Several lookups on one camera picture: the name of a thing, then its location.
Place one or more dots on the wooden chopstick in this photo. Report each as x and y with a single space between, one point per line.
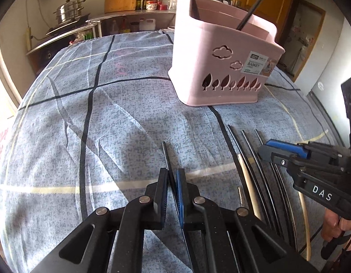
304 219
247 182

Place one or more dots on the silver metal chopstick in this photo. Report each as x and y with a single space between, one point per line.
242 197

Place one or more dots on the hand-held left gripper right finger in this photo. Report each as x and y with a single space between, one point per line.
181 196

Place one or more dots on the clear glass cup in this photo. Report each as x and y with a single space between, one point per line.
172 4

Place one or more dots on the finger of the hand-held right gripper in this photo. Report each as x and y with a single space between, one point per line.
274 156
289 147

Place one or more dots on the metal shelf rack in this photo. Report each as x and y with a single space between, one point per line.
50 41

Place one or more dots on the person's right hand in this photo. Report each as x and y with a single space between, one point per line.
331 220

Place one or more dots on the steel steamer pot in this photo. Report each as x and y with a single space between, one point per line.
69 12

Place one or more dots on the wall power socket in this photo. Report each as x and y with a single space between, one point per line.
29 38

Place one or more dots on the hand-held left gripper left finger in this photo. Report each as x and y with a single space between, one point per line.
163 196

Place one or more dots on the white plastic jug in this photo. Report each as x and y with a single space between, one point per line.
147 25

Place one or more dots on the wooden door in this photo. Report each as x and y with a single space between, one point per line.
280 5

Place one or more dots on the pink plastic utensil basket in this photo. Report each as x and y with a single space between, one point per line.
198 62

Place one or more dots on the red lidded jar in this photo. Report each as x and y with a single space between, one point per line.
152 3

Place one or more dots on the white refrigerator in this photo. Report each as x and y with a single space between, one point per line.
328 96

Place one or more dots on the red sauce bottle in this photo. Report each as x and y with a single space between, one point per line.
123 26

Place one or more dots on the steel kitchen counter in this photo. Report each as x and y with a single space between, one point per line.
135 13

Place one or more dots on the black induction cooker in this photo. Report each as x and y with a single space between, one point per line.
64 27

